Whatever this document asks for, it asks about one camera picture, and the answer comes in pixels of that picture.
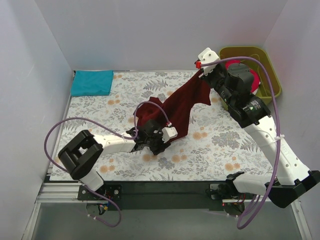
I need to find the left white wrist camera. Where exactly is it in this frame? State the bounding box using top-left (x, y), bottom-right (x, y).
top-left (162, 126), bottom-right (178, 143)

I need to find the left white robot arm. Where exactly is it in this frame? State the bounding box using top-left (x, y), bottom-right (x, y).
top-left (58, 119), bottom-right (178, 200)

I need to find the floral patterned table mat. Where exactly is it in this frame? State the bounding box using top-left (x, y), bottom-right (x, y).
top-left (57, 71), bottom-right (273, 181)

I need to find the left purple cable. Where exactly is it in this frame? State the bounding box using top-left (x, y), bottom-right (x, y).
top-left (44, 101), bottom-right (173, 228)

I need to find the folded teal t-shirt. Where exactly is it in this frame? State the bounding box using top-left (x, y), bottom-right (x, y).
top-left (70, 70), bottom-right (114, 97)

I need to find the bright pink t-shirt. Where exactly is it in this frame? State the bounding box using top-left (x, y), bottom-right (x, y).
top-left (225, 60), bottom-right (261, 95)

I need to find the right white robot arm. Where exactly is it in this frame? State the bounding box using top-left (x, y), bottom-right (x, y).
top-left (200, 63), bottom-right (320, 208)

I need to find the dark red t-shirt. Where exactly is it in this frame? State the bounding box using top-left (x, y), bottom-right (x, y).
top-left (136, 70), bottom-right (211, 143)

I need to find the purple cable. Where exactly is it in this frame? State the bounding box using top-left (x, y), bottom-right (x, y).
top-left (44, 101), bottom-right (173, 228)
top-left (199, 56), bottom-right (282, 230)

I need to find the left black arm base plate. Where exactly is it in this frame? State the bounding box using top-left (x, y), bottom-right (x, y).
top-left (77, 184), bottom-right (122, 201)

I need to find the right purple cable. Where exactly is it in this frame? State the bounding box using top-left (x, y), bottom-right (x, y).
top-left (199, 56), bottom-right (282, 230)

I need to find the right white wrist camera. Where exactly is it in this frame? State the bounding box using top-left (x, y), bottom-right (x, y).
top-left (195, 47), bottom-right (221, 76)

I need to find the aluminium frame rail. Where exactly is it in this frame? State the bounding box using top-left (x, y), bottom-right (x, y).
top-left (37, 182), bottom-right (86, 204)

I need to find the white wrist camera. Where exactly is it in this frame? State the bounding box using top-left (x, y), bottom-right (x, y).
top-left (162, 126), bottom-right (178, 143)
top-left (195, 47), bottom-right (221, 76)

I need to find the olive green plastic bin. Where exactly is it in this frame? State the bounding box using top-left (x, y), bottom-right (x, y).
top-left (219, 46), bottom-right (282, 105)

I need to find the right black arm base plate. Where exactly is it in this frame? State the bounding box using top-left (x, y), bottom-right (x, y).
top-left (205, 183), bottom-right (254, 201)

